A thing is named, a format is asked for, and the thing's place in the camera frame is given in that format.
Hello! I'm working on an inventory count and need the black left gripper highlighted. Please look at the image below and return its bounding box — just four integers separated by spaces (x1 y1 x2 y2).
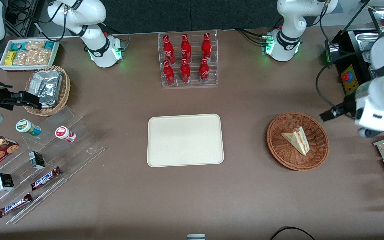
319 95 358 122

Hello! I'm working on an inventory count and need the triangular sandwich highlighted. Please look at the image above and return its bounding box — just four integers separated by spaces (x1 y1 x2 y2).
281 126 310 156

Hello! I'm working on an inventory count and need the white rectangular snack tray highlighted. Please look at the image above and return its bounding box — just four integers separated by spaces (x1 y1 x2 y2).
0 38 60 71

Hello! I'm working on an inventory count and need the light wicker basket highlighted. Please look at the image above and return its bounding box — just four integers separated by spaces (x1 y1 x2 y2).
24 65 71 117

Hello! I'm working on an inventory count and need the brown wicker basket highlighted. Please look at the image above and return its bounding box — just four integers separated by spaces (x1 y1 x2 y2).
266 112 330 171

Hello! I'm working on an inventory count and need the stainless steel tray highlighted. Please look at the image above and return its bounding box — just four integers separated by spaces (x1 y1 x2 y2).
355 31 384 62

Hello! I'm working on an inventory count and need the cream plastic tray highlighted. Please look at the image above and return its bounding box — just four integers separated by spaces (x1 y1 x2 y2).
147 114 225 167

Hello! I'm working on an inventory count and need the green lid white cup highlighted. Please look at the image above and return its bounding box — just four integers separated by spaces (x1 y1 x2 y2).
15 119 41 137

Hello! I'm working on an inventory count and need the silver foil pack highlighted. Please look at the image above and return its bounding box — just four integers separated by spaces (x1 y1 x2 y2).
29 70 63 109

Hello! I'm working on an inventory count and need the clear bag of crackers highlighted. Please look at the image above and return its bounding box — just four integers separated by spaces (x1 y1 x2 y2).
25 41 46 51
25 50 52 65
13 51 27 65

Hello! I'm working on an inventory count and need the red lid white cup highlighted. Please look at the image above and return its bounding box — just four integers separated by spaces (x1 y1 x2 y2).
55 126 77 143

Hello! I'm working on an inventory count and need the small black barcode carton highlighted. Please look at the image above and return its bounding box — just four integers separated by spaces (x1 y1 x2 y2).
29 151 46 169

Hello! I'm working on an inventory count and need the black control box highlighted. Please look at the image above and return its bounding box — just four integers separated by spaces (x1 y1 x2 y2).
325 28 384 97

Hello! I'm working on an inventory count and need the clear acrylic step shelf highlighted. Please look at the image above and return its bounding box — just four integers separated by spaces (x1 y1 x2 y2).
0 106 106 224

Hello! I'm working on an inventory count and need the Snickers chocolate bar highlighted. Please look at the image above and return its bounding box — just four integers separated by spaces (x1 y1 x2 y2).
0 193 33 218
30 166 62 191

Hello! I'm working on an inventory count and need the red cola bottle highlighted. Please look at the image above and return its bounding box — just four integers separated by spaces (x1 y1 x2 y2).
180 34 192 64
163 60 175 86
199 58 210 83
201 32 212 62
180 58 191 83
163 35 176 64

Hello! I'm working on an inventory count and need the clear acrylic bottle rack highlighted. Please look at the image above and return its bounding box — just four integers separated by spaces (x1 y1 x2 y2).
158 29 218 88

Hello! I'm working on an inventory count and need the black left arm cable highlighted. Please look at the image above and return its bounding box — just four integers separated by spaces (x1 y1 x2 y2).
315 62 337 112

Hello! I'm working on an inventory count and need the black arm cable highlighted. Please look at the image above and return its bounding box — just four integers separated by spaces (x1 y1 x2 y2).
315 62 337 112
29 0 67 42

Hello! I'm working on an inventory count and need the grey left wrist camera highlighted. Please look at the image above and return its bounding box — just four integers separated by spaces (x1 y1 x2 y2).
358 113 384 139

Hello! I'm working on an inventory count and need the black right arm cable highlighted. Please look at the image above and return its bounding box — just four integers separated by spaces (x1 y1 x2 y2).
29 0 67 42

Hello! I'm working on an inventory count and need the black base cable bundle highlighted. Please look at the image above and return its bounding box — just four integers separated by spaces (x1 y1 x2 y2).
235 28 266 45

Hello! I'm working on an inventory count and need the black looped table cable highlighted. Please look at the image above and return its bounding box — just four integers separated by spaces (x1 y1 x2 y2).
269 226 316 240

